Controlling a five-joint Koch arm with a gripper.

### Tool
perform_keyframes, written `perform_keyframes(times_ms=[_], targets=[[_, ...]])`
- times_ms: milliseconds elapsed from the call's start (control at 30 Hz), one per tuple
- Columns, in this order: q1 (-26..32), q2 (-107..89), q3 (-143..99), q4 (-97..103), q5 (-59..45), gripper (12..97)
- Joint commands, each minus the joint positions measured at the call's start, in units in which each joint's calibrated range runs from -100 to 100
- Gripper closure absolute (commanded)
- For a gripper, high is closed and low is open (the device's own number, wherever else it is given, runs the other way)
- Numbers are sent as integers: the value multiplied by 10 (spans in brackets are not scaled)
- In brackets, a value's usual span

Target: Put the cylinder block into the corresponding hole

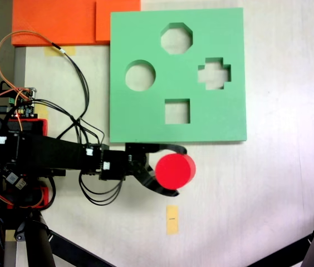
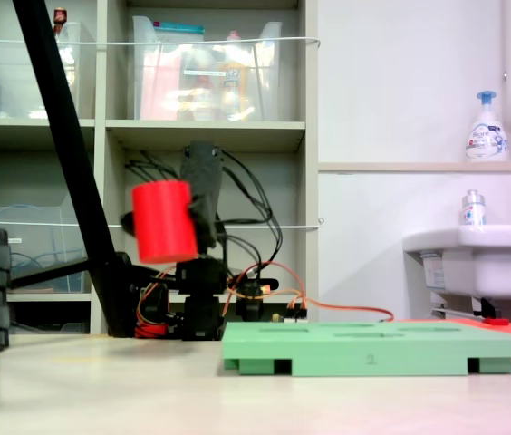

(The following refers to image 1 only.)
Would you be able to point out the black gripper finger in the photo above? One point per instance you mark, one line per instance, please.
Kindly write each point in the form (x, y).
(168, 147)
(149, 178)

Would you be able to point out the red cylinder block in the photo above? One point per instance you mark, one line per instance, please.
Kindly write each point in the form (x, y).
(175, 171)

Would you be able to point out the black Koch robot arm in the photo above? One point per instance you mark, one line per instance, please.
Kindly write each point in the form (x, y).
(48, 153)

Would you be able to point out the orange foam block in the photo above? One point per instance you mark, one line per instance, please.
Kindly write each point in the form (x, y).
(56, 19)

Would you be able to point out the green shape sorter board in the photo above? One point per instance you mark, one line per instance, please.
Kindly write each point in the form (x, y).
(134, 122)

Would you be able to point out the yellow tape marker strip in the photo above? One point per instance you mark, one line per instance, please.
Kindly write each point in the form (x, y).
(172, 219)

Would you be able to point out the red and black table clamp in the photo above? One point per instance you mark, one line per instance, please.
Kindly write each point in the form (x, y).
(45, 197)
(44, 126)

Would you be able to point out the yellow masking tape piece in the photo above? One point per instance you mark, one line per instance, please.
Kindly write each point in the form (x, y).
(69, 51)
(9, 236)
(44, 109)

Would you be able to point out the controller circuit board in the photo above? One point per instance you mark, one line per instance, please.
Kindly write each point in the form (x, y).
(26, 107)

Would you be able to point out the black driver board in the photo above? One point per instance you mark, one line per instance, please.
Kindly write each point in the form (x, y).
(13, 179)

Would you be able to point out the thick black tripod leg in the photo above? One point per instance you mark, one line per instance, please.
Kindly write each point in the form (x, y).
(34, 250)

